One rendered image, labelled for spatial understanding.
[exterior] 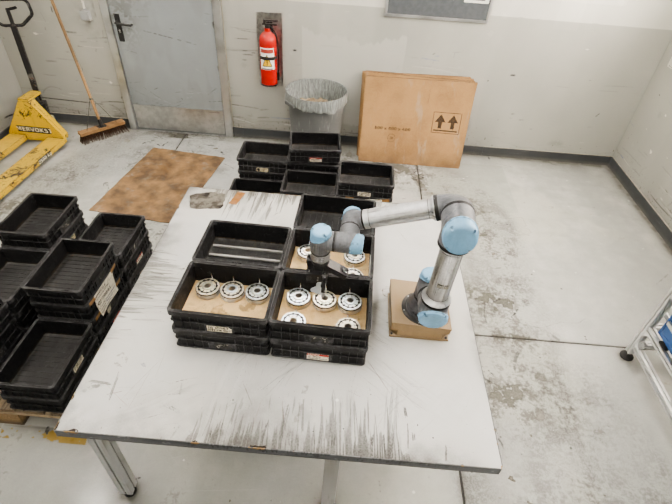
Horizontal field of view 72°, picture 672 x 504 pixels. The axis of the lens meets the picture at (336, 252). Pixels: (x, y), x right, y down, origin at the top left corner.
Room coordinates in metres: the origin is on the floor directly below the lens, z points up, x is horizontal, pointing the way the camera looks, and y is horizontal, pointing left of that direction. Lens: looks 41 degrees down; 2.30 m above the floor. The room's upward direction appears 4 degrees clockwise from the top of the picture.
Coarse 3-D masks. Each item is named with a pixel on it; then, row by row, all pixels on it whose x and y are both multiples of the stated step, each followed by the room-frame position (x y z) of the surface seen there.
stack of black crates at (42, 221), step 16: (16, 208) 2.17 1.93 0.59; (32, 208) 2.28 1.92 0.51; (48, 208) 2.33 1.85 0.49; (64, 208) 2.33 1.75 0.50; (0, 224) 2.01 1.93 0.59; (16, 224) 2.11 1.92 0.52; (32, 224) 2.16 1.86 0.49; (48, 224) 2.17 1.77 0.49; (64, 224) 2.14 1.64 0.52; (80, 224) 2.27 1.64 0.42; (16, 240) 1.95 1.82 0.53; (32, 240) 1.95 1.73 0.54; (48, 240) 1.97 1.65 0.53
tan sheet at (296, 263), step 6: (294, 252) 1.68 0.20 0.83; (330, 252) 1.70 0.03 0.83; (336, 252) 1.71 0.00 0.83; (294, 258) 1.64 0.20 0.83; (330, 258) 1.66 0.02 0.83; (336, 258) 1.66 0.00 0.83; (342, 258) 1.66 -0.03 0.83; (366, 258) 1.68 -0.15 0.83; (294, 264) 1.60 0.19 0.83; (300, 264) 1.60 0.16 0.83; (306, 264) 1.60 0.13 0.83; (342, 264) 1.62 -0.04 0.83; (366, 264) 1.63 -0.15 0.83; (360, 270) 1.59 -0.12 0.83; (366, 270) 1.59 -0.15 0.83
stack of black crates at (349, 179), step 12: (348, 168) 3.00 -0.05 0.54; (360, 168) 3.00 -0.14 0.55; (372, 168) 3.00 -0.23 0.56; (384, 168) 3.00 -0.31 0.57; (348, 180) 2.92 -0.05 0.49; (360, 180) 2.93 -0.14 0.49; (372, 180) 2.94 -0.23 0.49; (384, 180) 2.96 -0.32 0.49; (348, 192) 2.73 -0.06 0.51; (360, 192) 2.72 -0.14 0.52; (372, 192) 2.72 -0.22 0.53; (384, 192) 2.72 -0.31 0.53
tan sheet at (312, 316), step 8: (312, 296) 1.40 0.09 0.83; (336, 296) 1.41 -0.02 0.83; (336, 304) 1.36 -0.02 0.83; (280, 312) 1.29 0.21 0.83; (288, 312) 1.30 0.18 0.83; (304, 312) 1.30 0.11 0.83; (312, 312) 1.31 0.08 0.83; (320, 312) 1.31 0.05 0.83; (328, 312) 1.31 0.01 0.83; (336, 312) 1.32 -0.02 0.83; (360, 312) 1.33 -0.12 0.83; (312, 320) 1.26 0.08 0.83; (320, 320) 1.27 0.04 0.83; (328, 320) 1.27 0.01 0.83; (336, 320) 1.27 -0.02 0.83; (360, 320) 1.28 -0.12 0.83
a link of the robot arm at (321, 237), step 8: (320, 224) 1.31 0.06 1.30; (312, 232) 1.27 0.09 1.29; (320, 232) 1.27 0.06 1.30; (328, 232) 1.27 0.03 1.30; (312, 240) 1.26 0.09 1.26; (320, 240) 1.25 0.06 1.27; (328, 240) 1.26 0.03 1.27; (312, 248) 1.27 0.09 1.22; (320, 248) 1.25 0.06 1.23; (328, 248) 1.25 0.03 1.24; (320, 256) 1.26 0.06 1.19
